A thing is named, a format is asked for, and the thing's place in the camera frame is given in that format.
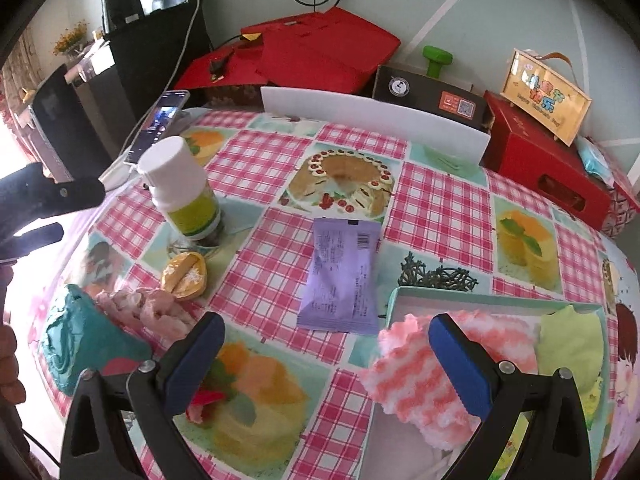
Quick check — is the red white chenille scrunchie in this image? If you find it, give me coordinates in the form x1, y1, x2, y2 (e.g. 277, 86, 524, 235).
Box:
186, 388, 226, 425

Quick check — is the green soft cloth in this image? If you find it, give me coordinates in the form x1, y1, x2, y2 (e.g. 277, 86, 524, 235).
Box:
536, 304, 604, 394

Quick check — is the pink lace scrunchie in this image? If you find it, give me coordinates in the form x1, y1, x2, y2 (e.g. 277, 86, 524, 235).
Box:
94, 288, 196, 341

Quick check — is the orange round jelly cup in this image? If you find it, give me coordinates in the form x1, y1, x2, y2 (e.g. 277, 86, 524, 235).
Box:
160, 252, 207, 301

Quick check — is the pink white fluffy cloth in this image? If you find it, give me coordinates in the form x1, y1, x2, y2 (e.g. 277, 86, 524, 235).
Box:
360, 310, 537, 451

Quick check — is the purple snack packet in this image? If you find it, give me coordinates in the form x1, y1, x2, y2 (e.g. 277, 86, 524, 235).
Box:
297, 218, 381, 335

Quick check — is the person hand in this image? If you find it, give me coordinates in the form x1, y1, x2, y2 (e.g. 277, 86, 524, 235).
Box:
0, 325, 26, 405

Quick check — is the teal plastic toy case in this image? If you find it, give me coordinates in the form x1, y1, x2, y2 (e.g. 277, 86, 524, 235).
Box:
39, 284, 152, 396

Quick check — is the white pill bottle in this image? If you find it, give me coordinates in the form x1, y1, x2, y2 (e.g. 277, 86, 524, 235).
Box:
137, 136, 224, 247

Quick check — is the teal shallow box tray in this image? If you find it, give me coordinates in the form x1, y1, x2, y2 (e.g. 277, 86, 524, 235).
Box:
358, 286, 604, 479

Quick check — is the checkered picture tablecloth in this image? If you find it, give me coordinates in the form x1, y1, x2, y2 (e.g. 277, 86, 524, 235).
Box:
30, 110, 639, 479

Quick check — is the red patterned tin box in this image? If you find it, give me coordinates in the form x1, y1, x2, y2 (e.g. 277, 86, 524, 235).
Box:
589, 138, 640, 239

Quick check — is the blue wet wipes pack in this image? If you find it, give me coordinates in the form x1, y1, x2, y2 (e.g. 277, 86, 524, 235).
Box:
574, 136, 615, 188

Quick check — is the large red gift box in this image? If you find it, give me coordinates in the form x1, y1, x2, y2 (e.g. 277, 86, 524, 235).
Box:
174, 8, 400, 107

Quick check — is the white foam board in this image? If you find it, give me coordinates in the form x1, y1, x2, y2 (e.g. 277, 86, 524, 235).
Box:
260, 86, 489, 165

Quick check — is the black flat box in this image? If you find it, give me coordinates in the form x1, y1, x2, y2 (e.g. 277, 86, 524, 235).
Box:
372, 65, 495, 132

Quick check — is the red carton with handle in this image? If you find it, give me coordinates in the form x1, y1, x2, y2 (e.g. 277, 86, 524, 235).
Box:
483, 91, 611, 231

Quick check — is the yellow handled gift box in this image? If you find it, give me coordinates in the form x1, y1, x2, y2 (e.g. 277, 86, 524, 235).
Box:
500, 49, 592, 146

